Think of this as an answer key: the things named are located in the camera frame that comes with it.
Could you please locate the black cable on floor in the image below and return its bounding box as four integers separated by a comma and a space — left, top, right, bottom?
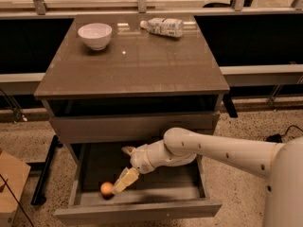
281, 124, 303, 137

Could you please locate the white ceramic bowl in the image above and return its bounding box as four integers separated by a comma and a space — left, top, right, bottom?
78, 23, 113, 50

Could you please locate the black right table leg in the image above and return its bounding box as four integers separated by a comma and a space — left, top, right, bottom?
265, 134, 282, 143

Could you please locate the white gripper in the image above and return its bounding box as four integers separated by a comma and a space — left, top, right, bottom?
112, 140, 196, 195

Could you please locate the cardboard box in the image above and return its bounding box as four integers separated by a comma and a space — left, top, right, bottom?
0, 150, 30, 227

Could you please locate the black left table leg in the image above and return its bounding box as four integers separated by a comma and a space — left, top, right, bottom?
30, 135, 62, 205

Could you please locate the orange fruit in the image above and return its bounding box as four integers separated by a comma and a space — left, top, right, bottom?
100, 182, 113, 197

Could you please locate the closed top drawer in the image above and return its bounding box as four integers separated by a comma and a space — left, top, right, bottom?
50, 112, 220, 144

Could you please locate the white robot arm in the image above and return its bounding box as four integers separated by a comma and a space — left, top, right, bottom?
112, 128, 303, 227

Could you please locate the black table leg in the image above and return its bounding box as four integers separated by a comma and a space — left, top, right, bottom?
30, 135, 62, 205
265, 134, 282, 143

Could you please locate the grey drawer cabinet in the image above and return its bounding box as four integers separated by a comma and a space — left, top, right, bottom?
33, 13, 230, 158

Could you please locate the open middle drawer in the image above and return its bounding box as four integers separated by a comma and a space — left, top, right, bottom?
55, 143, 222, 226

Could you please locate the clear plastic water bottle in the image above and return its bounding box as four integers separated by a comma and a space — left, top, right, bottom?
140, 18, 184, 38

